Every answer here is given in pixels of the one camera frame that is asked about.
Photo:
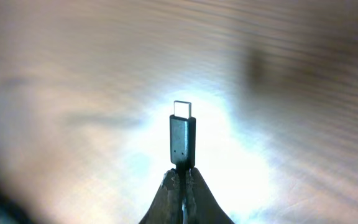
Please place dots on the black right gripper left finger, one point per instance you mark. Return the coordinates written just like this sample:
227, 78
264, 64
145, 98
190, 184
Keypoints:
166, 207

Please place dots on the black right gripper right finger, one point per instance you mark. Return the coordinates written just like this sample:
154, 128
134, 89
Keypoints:
201, 206

